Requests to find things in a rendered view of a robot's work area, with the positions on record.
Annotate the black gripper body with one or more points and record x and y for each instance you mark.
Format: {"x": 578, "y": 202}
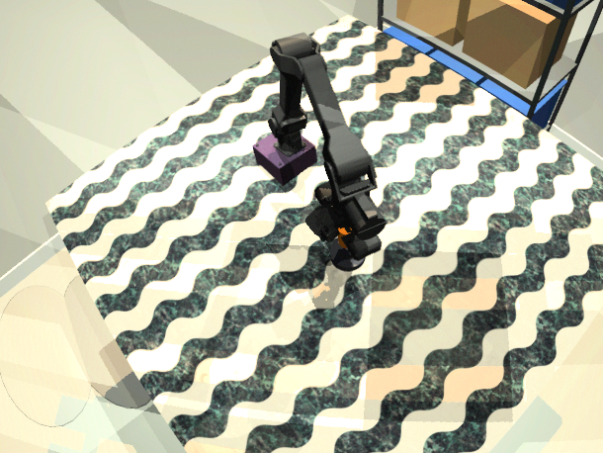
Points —
{"x": 359, "y": 249}

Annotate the orange knob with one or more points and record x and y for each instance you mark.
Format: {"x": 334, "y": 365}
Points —
{"x": 342, "y": 233}

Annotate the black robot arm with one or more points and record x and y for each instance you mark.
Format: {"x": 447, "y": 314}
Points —
{"x": 300, "y": 61}

